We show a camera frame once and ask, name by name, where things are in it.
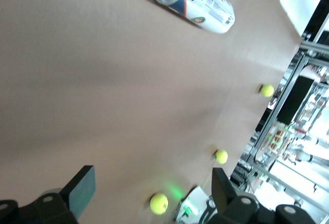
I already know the white blue tennis ball can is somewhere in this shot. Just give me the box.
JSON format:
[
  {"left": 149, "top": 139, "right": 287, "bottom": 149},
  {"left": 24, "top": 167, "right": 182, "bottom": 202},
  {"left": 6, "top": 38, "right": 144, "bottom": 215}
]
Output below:
[{"left": 152, "top": 0, "right": 236, "bottom": 34}]

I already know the orange snack bags pile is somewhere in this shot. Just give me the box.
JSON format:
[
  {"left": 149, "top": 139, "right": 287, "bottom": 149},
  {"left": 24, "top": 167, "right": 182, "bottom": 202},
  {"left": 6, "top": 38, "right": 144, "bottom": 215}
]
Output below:
[{"left": 267, "top": 128, "right": 285, "bottom": 153}]

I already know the yellow tennis ball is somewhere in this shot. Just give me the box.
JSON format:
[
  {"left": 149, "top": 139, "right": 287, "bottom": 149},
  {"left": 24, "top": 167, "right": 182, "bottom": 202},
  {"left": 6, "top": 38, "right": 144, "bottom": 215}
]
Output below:
[
  {"left": 214, "top": 149, "right": 229, "bottom": 164},
  {"left": 149, "top": 193, "right": 169, "bottom": 214},
  {"left": 261, "top": 84, "right": 275, "bottom": 98}
]

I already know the aluminium profile frame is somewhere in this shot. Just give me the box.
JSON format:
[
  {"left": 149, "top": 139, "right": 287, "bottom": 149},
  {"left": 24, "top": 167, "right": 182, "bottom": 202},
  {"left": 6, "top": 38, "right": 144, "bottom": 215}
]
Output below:
[{"left": 231, "top": 36, "right": 329, "bottom": 224}]

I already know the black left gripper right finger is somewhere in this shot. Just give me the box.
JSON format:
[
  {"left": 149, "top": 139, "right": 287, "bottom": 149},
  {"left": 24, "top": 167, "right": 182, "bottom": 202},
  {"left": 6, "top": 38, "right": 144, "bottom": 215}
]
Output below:
[{"left": 212, "top": 167, "right": 329, "bottom": 224}]

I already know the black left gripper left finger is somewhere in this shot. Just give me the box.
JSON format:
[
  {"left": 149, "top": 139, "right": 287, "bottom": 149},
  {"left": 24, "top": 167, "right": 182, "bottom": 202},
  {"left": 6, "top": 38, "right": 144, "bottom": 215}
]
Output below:
[{"left": 0, "top": 164, "right": 96, "bottom": 224}]

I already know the brown table mat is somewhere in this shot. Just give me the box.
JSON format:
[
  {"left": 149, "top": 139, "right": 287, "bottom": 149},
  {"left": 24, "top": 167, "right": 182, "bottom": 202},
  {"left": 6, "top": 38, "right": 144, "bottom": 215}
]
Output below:
[{"left": 0, "top": 0, "right": 303, "bottom": 224}]

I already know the black flat panel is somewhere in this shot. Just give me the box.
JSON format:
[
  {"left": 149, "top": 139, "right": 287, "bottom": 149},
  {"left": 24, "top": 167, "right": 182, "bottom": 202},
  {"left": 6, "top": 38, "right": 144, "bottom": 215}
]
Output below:
[{"left": 278, "top": 76, "right": 315, "bottom": 125}]

